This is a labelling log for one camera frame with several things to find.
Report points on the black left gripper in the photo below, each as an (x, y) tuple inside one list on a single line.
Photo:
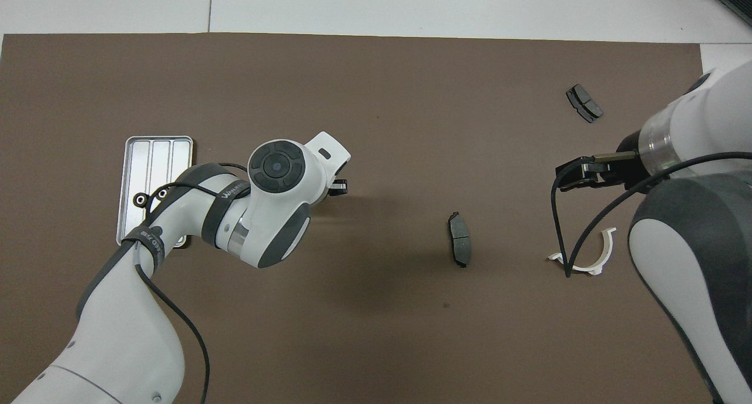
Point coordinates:
[(333, 188)]

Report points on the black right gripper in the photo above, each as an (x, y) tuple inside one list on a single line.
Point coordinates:
[(623, 166)]

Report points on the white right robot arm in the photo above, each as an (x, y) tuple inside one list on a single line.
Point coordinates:
[(705, 245)]

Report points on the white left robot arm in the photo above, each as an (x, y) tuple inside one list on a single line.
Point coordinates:
[(129, 333)]

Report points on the silver metal tray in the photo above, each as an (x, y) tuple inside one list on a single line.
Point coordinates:
[(144, 163)]

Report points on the wide dark grey brake pad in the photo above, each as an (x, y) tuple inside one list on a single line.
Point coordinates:
[(584, 103)]

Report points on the brown table mat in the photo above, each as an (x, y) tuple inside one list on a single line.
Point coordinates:
[(382, 116)]

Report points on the narrow dark grey brake pad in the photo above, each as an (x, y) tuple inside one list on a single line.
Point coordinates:
[(459, 239)]

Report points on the white semicircular plastic bracket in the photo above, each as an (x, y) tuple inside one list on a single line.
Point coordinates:
[(581, 269)]

